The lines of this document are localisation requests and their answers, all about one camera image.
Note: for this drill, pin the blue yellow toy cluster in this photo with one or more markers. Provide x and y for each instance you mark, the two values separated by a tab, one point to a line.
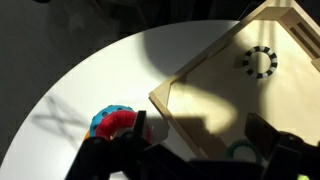
96	120

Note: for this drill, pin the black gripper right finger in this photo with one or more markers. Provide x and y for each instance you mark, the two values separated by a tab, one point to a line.
290	156

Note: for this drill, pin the light wooden tray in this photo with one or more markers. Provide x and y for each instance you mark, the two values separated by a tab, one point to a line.
283	110

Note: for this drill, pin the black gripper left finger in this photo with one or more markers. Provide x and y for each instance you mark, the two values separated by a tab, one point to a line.
133	156

